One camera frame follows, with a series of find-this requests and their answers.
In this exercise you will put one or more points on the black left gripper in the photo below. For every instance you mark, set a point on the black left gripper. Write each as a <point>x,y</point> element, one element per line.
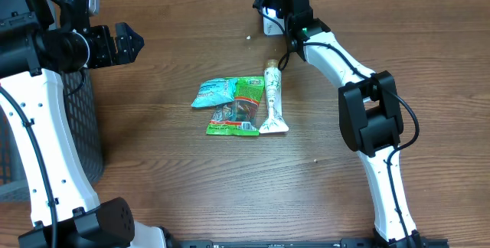
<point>109,56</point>

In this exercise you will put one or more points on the teal foil packet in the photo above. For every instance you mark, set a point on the teal foil packet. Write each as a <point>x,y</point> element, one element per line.
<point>215,92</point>

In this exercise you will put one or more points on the green snack bag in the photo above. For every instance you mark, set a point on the green snack bag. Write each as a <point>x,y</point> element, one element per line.
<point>239,116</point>

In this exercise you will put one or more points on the white conditioner tube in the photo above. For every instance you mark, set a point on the white conditioner tube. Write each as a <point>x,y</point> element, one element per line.
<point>274,122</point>

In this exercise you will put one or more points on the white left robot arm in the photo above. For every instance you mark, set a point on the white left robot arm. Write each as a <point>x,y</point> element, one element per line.
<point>41,40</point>

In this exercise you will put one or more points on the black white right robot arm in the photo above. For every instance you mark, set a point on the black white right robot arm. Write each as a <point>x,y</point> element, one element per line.
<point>369,111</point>

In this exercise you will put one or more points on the white barcode scanner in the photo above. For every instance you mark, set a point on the white barcode scanner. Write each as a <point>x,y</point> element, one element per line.
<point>272,25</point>

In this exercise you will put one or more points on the grey plastic lattice basket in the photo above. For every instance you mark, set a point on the grey plastic lattice basket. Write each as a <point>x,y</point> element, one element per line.
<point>81,116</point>

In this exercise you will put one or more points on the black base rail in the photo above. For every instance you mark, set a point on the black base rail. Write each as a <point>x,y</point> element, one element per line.
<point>343,243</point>

